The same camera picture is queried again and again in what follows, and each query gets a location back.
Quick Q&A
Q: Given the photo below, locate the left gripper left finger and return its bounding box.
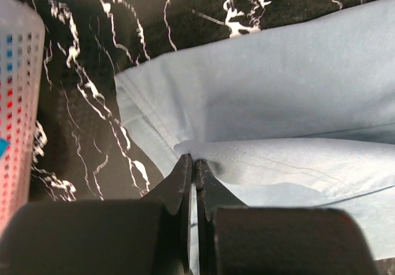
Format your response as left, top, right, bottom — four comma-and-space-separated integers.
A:
1, 154, 193, 274

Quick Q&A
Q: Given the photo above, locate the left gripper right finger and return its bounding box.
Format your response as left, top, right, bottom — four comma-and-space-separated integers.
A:
195, 160, 377, 274

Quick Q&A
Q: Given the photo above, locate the grey blue t shirt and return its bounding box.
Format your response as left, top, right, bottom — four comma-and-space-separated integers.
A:
115, 0, 394, 262

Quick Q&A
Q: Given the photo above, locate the black marble pattern mat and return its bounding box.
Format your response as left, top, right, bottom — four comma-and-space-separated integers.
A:
0, 0, 395, 275

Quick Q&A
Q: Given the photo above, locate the white plastic laundry basket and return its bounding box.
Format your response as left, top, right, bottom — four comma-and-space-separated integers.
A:
1, 0, 45, 229

